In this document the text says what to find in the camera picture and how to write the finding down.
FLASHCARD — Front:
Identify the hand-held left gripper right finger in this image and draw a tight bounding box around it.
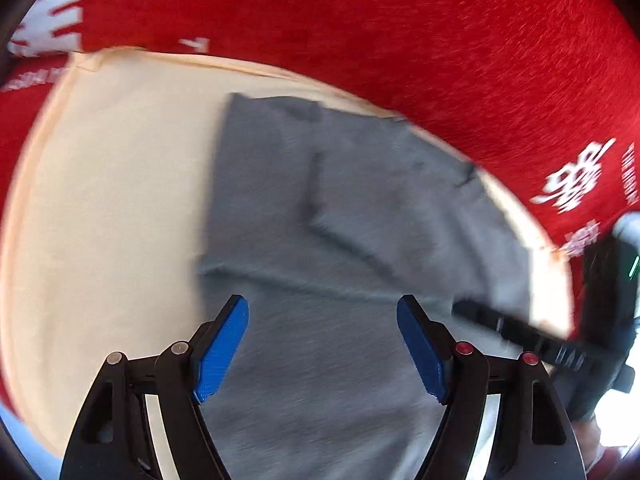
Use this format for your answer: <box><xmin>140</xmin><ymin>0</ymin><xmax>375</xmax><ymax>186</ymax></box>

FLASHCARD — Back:
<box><xmin>396</xmin><ymin>294</ymin><xmax>586</xmax><ymax>480</ymax></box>

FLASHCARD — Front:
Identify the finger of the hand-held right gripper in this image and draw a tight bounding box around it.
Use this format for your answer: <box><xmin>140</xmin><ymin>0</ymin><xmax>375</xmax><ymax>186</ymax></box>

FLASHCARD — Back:
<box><xmin>452</xmin><ymin>300</ymin><xmax>601</xmax><ymax>377</ymax></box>

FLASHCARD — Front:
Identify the red printed blanket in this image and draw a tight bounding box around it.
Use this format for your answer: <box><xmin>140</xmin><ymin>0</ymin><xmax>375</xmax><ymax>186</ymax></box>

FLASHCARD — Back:
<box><xmin>0</xmin><ymin>0</ymin><xmax>640</xmax><ymax>411</ymax></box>

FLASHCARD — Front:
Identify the grey knit cloth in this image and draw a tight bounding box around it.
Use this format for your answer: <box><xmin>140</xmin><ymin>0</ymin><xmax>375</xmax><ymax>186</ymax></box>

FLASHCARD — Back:
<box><xmin>195</xmin><ymin>92</ymin><xmax>538</xmax><ymax>480</ymax></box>

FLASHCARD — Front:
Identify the cream cloth mat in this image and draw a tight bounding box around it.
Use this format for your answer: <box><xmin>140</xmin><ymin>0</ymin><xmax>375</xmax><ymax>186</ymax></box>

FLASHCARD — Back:
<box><xmin>0</xmin><ymin>47</ymin><xmax>576</xmax><ymax>456</ymax></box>

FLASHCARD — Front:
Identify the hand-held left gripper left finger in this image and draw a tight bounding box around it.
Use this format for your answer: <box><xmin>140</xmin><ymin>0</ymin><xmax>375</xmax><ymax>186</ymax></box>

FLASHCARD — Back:
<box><xmin>60</xmin><ymin>294</ymin><xmax>250</xmax><ymax>480</ymax></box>

